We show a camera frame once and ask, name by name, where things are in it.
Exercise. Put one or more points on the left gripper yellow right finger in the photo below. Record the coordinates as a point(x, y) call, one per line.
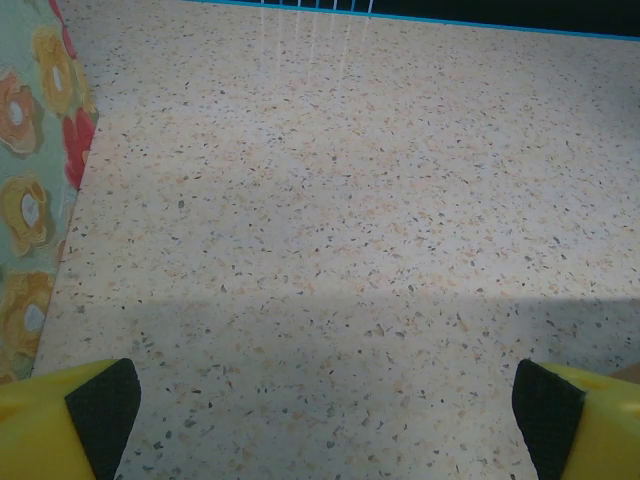
point(600, 435)

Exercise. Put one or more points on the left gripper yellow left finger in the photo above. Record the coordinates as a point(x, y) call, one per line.
point(40, 430)

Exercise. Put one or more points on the green floral paper bag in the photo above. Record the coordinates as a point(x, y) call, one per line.
point(30, 150)

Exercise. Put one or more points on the blue table rim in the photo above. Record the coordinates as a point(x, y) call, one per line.
point(410, 19)

